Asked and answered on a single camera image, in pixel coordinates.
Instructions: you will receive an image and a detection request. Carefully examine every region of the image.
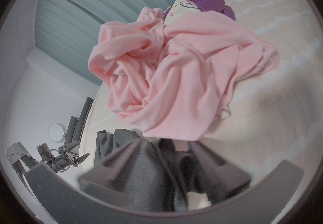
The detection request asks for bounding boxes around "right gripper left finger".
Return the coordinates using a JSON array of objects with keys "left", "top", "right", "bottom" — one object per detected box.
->
[{"left": 78, "top": 140, "right": 142, "bottom": 195}]

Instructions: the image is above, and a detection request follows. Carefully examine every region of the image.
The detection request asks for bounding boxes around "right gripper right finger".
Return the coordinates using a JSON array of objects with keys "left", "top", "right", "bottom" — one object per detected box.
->
[{"left": 188, "top": 141, "right": 253, "bottom": 201}]

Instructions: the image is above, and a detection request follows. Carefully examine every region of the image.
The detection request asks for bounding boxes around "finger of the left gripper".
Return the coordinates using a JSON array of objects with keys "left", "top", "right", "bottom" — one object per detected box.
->
[
  {"left": 66, "top": 141, "right": 81, "bottom": 154},
  {"left": 75, "top": 153, "right": 89, "bottom": 166}
]

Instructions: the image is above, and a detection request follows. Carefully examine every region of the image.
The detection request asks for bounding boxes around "black T-shirt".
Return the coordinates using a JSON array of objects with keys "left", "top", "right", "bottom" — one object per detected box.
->
[{"left": 93, "top": 128, "right": 212, "bottom": 212}]

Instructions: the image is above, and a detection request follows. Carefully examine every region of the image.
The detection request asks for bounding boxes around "bed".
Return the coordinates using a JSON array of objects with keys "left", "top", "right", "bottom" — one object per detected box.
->
[{"left": 79, "top": 0, "right": 322, "bottom": 208}]

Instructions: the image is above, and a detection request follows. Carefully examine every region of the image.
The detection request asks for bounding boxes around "round white mirror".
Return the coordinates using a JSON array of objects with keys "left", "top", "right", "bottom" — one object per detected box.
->
[{"left": 47, "top": 122, "right": 65, "bottom": 142}]

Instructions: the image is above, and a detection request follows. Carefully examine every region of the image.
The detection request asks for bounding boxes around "black chest of drawers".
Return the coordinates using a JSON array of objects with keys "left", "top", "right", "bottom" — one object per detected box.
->
[{"left": 72, "top": 97, "right": 94, "bottom": 158}]

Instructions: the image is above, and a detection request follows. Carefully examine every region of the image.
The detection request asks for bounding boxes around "pink garment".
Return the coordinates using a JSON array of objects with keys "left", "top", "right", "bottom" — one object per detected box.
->
[{"left": 88, "top": 7, "right": 280, "bottom": 141}]

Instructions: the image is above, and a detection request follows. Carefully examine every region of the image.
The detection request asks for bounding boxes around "blue-green curtain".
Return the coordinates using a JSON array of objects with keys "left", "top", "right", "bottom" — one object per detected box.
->
[{"left": 34, "top": 0, "right": 203, "bottom": 88}]

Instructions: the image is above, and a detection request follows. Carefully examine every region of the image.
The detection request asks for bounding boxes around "purple garment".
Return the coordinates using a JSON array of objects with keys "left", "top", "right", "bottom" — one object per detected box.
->
[{"left": 189, "top": 0, "right": 236, "bottom": 20}]

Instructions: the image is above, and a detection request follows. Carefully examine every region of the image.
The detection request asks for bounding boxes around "white printed garment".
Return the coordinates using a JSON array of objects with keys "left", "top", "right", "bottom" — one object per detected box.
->
[{"left": 164, "top": 0, "right": 231, "bottom": 120}]

